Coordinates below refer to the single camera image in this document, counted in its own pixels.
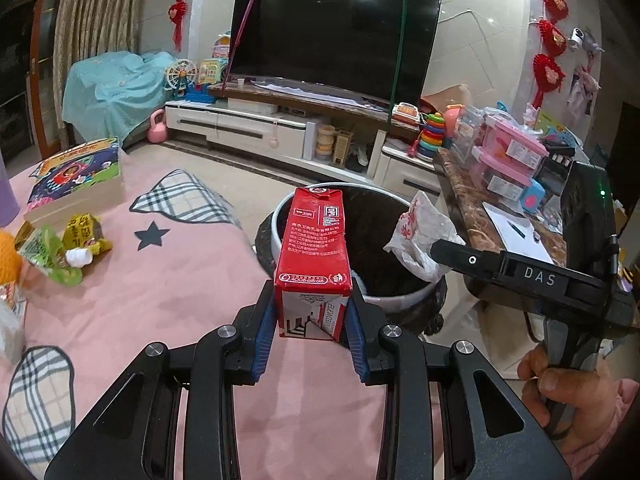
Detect pink checkered-patch blanket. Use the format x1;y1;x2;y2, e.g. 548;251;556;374
0;147;443;480

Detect ferris wheel toy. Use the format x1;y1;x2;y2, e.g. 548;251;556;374
164;59;194;102

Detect rainbow stacking ring toy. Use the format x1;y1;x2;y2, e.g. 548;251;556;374
417;111;449;162

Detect brown marble table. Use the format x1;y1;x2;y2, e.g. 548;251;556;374
432;145;626;302

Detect stacked round containers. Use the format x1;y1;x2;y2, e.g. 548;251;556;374
317;125;335;162

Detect colourful children's book box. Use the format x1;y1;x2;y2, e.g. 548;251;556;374
22;136;126;226

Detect wooden door frame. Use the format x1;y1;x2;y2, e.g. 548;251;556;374
27;0;67;147

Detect white paper sheet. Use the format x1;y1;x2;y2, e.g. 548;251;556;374
482;203;557;266

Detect white plastic bag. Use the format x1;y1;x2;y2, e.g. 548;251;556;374
383;191;466;281

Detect white round bin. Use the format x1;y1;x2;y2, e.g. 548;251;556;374
270;183;451;313

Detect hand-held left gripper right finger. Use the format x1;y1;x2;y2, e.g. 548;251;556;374
344;285;571;480

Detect white security camera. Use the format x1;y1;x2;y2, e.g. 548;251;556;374
567;26;606;54

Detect wooden slatted holder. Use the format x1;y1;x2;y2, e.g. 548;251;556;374
332;129;354;167

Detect white tissue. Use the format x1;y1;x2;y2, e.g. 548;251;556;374
65;247;95;268

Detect red knot string decoration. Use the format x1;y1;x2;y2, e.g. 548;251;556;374
170;0;194;53

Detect pink storage box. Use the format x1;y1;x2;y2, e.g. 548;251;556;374
482;115;549;167
472;147;534;207

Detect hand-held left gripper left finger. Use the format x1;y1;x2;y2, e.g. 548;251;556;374
44;282;281;480

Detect person's right hand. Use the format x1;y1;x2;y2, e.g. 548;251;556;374
517;345;636;467

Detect green snack wrapper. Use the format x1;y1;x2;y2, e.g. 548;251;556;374
15;224;83;287

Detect black desk device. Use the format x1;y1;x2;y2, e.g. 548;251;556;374
537;140;577;197

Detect teal cloth covered sofa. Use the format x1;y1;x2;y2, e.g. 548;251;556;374
62;51;173;147

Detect red heart string decoration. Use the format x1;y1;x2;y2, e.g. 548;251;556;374
535;0;569;109

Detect white television cabinet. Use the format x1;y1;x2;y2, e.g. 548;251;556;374
165;82;446;196

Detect blue square toy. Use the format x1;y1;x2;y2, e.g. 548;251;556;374
520;180;546;211

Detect hanging pale clothes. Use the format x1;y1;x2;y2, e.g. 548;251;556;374
567;67;601;117

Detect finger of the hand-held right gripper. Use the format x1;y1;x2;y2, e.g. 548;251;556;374
430;238;503;282

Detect red milk carton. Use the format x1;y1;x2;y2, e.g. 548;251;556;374
273;186;354;342

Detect clear plastic box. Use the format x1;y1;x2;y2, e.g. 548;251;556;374
452;107;494;161

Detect brown cardboard box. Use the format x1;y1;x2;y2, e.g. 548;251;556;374
420;84;471;112

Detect pink kettlebell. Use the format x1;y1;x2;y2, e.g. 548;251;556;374
147;110;169;145

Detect purple container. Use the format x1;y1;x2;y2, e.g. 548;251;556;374
0;152;26;226

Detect black curved television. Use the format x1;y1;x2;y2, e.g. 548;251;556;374
225;0;442;111

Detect beige patterned curtain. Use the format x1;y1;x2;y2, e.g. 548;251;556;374
52;0;143;128

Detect toy telephone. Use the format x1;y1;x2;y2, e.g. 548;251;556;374
391;102;421;124

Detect colourful toy house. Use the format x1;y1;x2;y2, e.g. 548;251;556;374
199;58;226;86

